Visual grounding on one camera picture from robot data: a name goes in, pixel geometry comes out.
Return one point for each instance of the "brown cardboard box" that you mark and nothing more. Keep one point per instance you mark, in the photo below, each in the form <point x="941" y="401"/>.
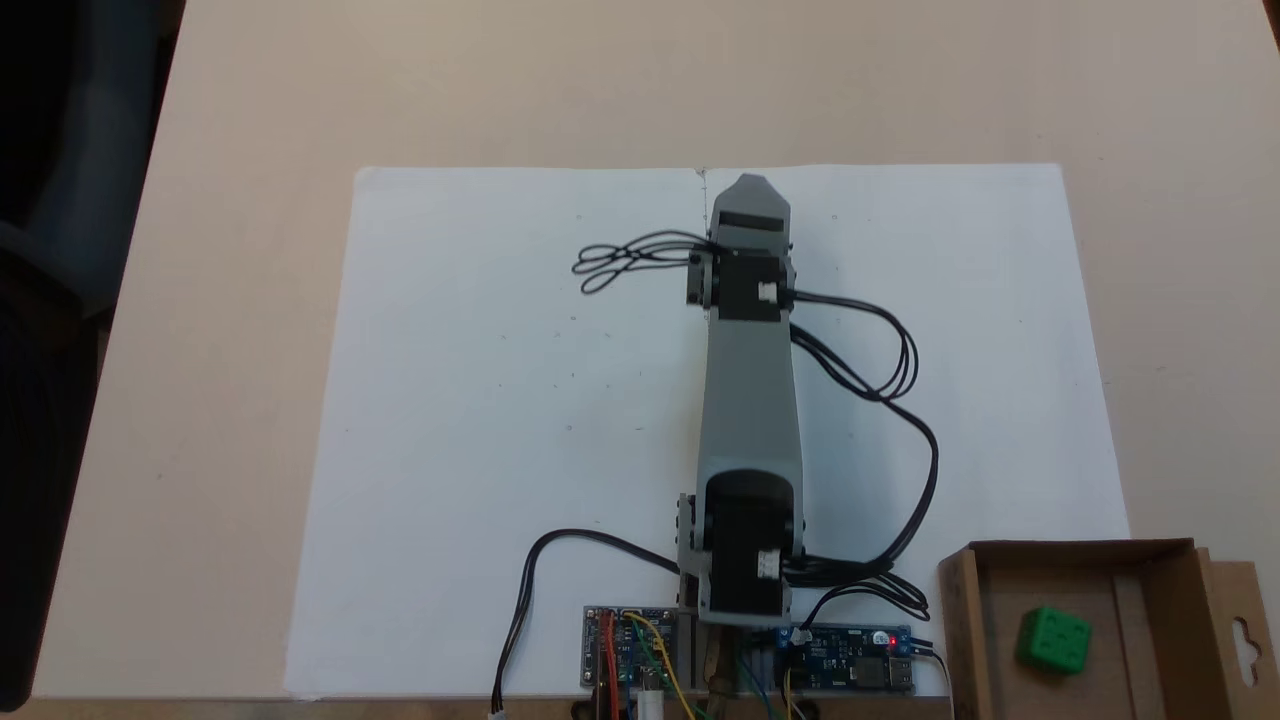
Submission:
<point x="1160" y="620"/>

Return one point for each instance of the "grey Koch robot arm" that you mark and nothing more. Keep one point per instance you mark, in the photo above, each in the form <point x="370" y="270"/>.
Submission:
<point x="750" y="400"/>

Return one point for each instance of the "green dice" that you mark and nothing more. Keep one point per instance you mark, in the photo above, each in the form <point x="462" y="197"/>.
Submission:
<point x="1055" y="640"/>

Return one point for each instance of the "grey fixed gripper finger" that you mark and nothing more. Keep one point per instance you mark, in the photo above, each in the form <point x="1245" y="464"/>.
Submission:
<point x="755" y="195"/>

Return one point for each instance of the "white paper sheet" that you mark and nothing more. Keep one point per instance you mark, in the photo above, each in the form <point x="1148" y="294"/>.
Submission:
<point x="450" y="400"/>

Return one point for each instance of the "blue circuit board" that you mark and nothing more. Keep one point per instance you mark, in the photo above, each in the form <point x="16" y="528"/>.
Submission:
<point x="850" y="660"/>

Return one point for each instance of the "white plug connector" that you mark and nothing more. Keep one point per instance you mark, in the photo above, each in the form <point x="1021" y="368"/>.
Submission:
<point x="650" y="708"/>

